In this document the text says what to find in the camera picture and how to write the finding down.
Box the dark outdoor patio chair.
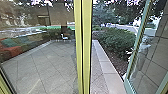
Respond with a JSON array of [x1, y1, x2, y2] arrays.
[[60, 30, 73, 43]]

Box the green hedge shrubs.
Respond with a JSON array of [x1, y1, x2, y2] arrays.
[[93, 27, 138, 62]]

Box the red green outdoor bench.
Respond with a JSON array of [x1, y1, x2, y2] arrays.
[[0, 33, 53, 63]]

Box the green glass door frame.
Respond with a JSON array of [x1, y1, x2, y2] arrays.
[[0, 0, 168, 94]]

